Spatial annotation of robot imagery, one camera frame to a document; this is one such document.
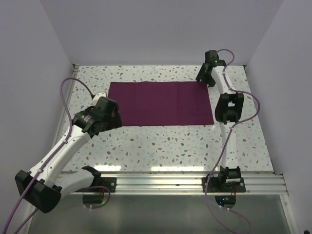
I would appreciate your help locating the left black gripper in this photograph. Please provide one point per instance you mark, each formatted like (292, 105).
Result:
(114, 121)

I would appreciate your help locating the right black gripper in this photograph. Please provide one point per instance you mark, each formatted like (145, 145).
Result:
(201, 76)

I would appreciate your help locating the purple cloth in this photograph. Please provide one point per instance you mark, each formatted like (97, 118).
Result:
(174, 103)

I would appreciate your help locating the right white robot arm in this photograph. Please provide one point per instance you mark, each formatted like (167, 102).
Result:
(227, 113)

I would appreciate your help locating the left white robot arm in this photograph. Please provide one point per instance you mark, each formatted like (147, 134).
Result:
(38, 185)

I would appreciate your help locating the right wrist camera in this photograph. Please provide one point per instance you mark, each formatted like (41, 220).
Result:
(213, 57)

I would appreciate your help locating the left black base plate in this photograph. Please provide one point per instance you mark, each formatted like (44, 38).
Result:
(108, 182)

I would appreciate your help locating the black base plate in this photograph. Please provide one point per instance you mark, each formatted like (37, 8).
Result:
(217, 187)
(108, 182)

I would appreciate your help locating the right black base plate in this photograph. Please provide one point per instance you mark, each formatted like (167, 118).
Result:
(217, 187)

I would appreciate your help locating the aluminium front rail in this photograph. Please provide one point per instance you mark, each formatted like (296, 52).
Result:
(191, 183)

